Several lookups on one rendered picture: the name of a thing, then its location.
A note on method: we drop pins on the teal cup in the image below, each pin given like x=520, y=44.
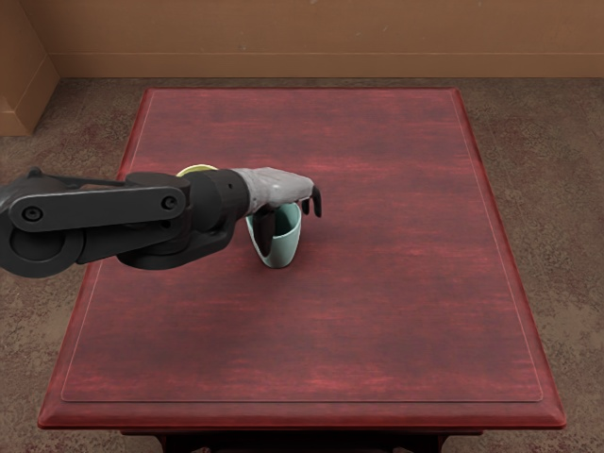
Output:
x=283, y=245

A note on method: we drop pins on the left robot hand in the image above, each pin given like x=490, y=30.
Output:
x=278, y=187

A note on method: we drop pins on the yellow cup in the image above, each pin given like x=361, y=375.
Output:
x=196, y=168

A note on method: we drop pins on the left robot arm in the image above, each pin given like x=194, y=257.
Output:
x=141, y=207

